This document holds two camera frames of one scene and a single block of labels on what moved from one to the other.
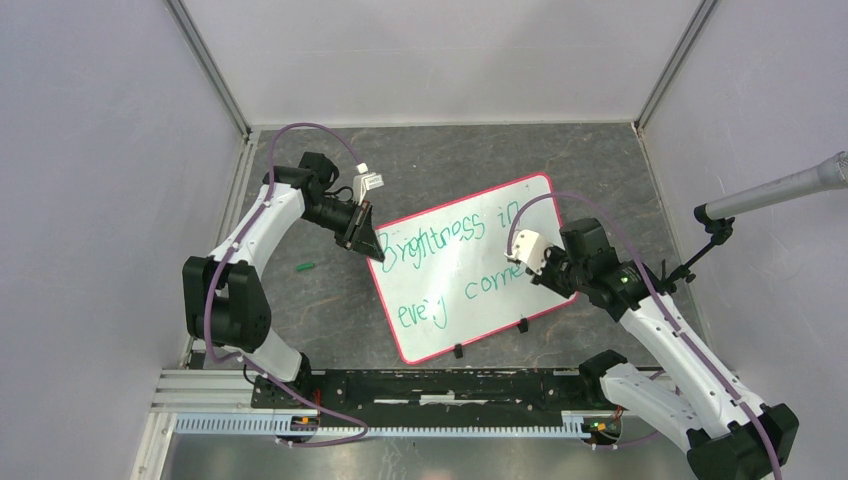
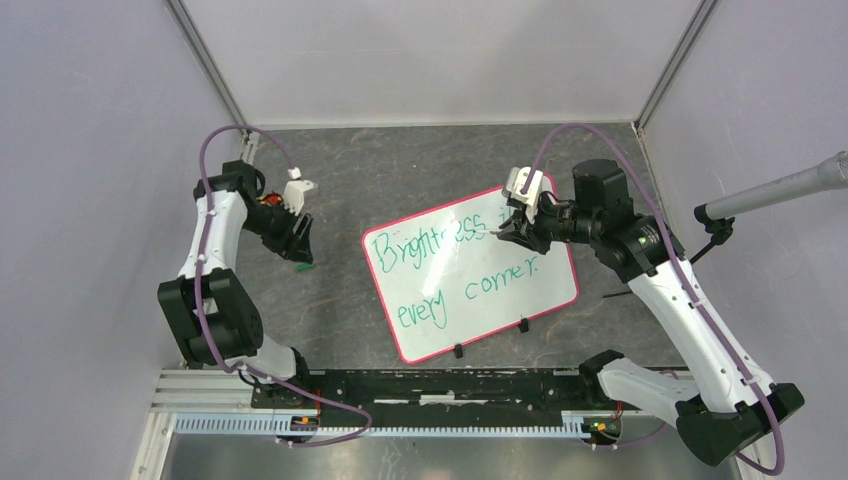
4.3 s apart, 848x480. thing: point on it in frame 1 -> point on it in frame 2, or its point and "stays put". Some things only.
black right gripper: (544, 278) -> (529, 235)
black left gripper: (360, 234) -> (292, 246)
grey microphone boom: (832, 173) stays put
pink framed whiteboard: (446, 279) stays put
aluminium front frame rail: (230, 391) stays put
